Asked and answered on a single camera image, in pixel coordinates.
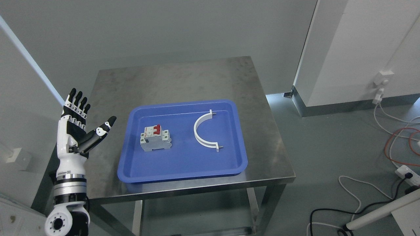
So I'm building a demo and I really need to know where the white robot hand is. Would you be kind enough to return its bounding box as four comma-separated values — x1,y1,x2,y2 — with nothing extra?
56,88,117,178

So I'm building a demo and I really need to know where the grey red circuit breaker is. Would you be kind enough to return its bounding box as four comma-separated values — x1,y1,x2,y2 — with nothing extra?
140,124,172,151

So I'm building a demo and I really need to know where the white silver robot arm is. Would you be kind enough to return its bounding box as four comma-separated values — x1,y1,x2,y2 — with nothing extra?
44,88,116,236

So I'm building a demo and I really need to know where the stainless steel table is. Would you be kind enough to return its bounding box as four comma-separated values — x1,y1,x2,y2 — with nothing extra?
44,56,296,236

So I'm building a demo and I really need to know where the blue plastic tray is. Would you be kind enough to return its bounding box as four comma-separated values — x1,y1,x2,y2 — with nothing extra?
117,100,248,183

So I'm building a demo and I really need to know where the white plug adapter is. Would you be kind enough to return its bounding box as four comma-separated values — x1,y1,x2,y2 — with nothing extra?
372,87,385,105

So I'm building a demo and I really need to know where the white power strip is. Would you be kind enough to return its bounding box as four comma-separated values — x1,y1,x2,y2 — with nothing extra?
395,165,420,186

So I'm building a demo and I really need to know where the white stand pole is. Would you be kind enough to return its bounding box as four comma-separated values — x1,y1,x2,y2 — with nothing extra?
343,189,420,231

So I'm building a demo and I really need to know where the white semicircular bracket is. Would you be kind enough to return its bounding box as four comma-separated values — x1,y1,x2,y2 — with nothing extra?
193,109,223,153

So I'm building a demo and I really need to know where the white wall socket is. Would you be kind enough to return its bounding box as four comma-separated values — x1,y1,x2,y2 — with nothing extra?
373,70,394,87

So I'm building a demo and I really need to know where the white cable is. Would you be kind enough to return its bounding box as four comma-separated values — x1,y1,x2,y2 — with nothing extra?
306,102,420,236

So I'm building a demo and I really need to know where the black cable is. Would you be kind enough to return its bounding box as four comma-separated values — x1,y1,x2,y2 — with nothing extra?
310,174,420,236

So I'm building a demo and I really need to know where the orange cable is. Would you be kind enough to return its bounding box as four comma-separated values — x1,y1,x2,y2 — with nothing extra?
384,128,420,167

